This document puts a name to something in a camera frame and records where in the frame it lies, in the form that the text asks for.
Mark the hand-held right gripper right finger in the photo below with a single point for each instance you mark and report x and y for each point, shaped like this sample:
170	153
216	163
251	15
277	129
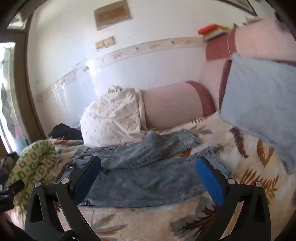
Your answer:
209	183

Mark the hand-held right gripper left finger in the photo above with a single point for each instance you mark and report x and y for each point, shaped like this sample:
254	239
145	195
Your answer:
89	176

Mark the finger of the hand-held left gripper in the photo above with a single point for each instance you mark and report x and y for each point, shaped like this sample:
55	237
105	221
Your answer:
13	187

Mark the light blue denim pants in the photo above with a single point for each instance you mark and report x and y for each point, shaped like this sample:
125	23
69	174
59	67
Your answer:
143	178

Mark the green patterned cloth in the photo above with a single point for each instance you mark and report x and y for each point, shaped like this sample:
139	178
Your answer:
34	162

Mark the cream leaf print blanket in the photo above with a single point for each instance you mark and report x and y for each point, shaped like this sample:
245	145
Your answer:
233	150

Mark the dark cloth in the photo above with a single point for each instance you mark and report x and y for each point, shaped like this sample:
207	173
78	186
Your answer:
63	132

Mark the white sprig print pillow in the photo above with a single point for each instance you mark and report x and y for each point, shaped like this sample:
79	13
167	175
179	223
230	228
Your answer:
111	118

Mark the pink bolster cushion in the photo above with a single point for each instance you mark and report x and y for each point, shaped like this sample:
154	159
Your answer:
171	104

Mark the window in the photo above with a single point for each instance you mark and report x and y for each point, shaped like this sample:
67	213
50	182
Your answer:
7	97

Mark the pale blue quilted pillow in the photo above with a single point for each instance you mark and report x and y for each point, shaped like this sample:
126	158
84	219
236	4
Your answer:
259	104

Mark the stack of colourful books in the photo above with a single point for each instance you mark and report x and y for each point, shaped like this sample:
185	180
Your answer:
211	31

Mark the pink maroon padded headboard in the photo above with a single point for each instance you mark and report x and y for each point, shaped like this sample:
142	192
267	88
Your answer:
254	37

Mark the small wall plaque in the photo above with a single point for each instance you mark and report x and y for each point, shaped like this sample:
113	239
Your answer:
105	43

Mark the large framed wall plaque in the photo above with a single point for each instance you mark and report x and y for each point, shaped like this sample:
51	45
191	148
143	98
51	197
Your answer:
112	14

